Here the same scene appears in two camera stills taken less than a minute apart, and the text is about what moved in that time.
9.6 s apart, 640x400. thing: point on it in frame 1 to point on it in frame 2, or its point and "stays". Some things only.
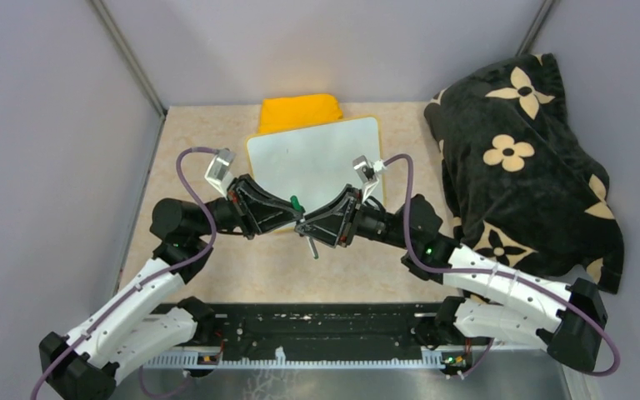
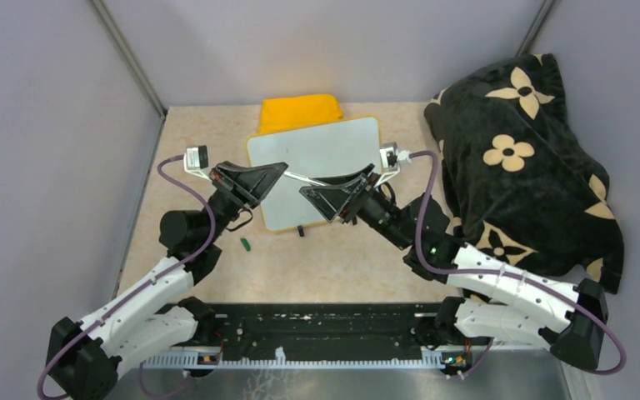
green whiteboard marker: [297, 205] to [305, 178]
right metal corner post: [534, 29] stays
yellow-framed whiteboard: [314, 164] stays
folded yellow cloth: [287, 112] stays
